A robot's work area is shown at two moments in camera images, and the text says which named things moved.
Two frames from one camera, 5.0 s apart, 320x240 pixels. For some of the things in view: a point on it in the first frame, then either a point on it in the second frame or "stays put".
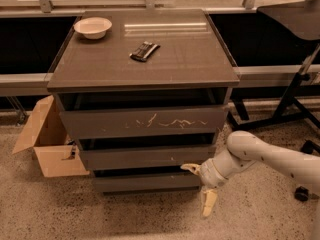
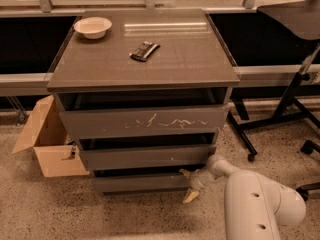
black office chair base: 302,193 stays put
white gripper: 208,174 → 199,180
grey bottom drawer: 121,184 stays put
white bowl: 93,28 stays put
